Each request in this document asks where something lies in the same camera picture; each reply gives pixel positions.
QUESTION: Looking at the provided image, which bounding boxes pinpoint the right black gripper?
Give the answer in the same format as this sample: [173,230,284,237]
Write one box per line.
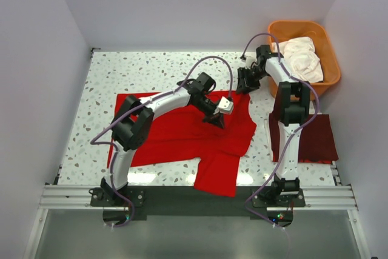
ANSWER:
[236,67,269,95]

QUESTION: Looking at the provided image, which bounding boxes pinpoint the bright red t shirt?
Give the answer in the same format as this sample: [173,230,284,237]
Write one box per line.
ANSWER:
[106,90,258,198]

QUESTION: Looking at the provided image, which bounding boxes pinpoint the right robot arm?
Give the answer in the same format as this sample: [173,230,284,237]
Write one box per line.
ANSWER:
[236,45,310,206]

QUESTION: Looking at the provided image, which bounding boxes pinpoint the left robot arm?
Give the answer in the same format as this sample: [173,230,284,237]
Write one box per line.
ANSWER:
[101,72,233,206]

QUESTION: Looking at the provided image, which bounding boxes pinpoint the white folded t shirt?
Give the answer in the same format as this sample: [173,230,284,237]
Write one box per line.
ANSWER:
[264,119,273,161]

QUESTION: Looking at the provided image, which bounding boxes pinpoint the white crumpled t shirt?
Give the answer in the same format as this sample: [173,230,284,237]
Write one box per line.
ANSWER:
[279,36,324,83]

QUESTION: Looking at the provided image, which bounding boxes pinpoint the orange plastic basket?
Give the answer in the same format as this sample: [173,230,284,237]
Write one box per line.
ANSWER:
[267,20,341,96]

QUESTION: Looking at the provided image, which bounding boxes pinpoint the dark red folded t shirt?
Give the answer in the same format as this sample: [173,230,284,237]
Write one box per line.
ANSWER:
[269,113,339,164]

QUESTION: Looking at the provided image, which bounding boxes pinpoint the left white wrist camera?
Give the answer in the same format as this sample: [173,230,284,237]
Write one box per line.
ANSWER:
[215,96,234,115]

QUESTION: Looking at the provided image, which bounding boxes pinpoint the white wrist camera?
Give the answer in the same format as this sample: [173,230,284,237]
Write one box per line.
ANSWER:
[240,55,256,69]
[215,96,234,115]

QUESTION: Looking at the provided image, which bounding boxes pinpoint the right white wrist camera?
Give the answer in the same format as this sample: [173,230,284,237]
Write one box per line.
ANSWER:
[240,55,256,69]

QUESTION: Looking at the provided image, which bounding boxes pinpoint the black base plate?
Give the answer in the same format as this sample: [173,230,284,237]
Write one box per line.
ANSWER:
[89,186,306,226]

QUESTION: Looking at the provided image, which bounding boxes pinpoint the aluminium rail frame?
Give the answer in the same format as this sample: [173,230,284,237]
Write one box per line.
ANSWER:
[25,161,371,258]

